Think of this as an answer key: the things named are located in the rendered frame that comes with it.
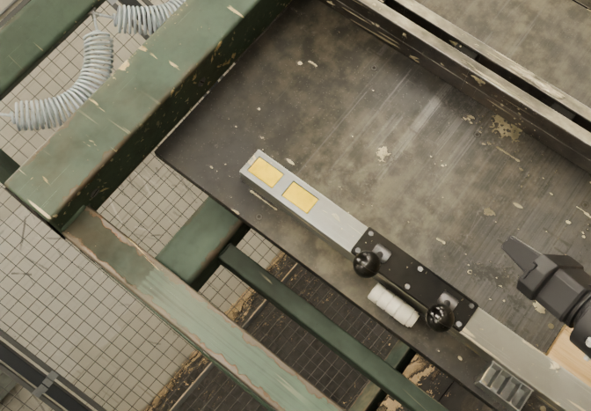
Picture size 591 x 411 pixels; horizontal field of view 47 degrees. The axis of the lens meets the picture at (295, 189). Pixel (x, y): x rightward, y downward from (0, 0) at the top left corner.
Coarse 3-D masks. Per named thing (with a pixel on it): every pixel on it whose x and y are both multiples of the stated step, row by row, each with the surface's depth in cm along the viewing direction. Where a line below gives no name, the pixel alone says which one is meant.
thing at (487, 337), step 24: (264, 192) 110; (312, 192) 108; (312, 216) 107; (336, 216) 107; (336, 240) 106; (480, 312) 101; (456, 336) 103; (480, 336) 100; (504, 336) 100; (504, 360) 99; (528, 360) 99; (552, 360) 99; (528, 384) 98; (552, 384) 98; (576, 384) 98; (552, 408) 100; (576, 408) 97
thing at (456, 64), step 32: (320, 0) 126; (352, 0) 119; (384, 0) 118; (384, 32) 120; (416, 32) 115; (448, 32) 115; (448, 64) 115; (480, 64) 113; (512, 64) 113; (480, 96) 116; (512, 96) 111; (544, 96) 112; (544, 128) 112; (576, 128) 109; (576, 160) 113
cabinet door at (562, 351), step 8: (568, 328) 103; (560, 336) 102; (568, 336) 102; (552, 344) 103; (560, 344) 102; (568, 344) 102; (552, 352) 101; (560, 352) 101; (568, 352) 101; (576, 352) 101; (560, 360) 101; (568, 360) 101; (576, 360) 101; (584, 360) 101; (568, 368) 101; (576, 368) 101; (584, 368) 101; (576, 376) 100; (584, 376) 100
